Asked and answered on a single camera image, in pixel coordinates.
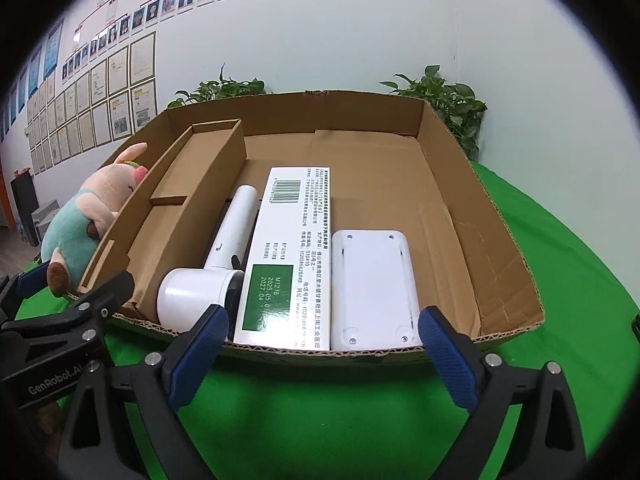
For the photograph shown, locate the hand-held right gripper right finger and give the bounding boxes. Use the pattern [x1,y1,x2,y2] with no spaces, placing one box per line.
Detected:
[417,305,587,480]

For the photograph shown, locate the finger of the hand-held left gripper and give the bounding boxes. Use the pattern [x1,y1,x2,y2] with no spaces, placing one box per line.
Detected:
[0,270,136,368]
[0,265,53,323]

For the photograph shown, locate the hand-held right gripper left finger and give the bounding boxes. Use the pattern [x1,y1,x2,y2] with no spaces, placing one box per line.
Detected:
[57,304,231,480]

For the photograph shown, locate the white rectangular device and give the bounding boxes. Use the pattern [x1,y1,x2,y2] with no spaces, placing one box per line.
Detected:
[330,228,424,352]

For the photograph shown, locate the white hair dryer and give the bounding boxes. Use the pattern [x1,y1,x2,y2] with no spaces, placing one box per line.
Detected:
[156,185,260,333]

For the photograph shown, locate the white printed carton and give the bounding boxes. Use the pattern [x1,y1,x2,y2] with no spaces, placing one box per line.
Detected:
[233,166,335,352]

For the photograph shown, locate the brown cardboard box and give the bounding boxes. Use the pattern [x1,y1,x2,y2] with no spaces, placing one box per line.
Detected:
[77,89,546,366]

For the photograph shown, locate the grey box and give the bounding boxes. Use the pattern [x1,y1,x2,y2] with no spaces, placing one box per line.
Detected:
[32,199,61,241]

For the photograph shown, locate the black cabinet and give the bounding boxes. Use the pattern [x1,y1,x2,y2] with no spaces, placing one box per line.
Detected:
[10,170,41,247]

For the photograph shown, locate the pig plush toy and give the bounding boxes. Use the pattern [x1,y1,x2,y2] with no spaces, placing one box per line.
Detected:
[40,142,149,302]

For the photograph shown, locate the green tablecloth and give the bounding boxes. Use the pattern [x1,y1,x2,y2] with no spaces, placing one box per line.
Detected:
[10,160,640,480]

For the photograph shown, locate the row of blue posters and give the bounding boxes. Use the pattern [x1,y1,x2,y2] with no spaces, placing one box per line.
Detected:
[0,17,66,141]

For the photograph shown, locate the green potted plant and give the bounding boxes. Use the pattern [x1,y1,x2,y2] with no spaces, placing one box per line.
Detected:
[379,65,488,161]
[166,62,273,109]

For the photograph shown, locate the wall of framed certificates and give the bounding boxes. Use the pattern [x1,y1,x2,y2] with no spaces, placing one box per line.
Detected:
[22,30,158,176]

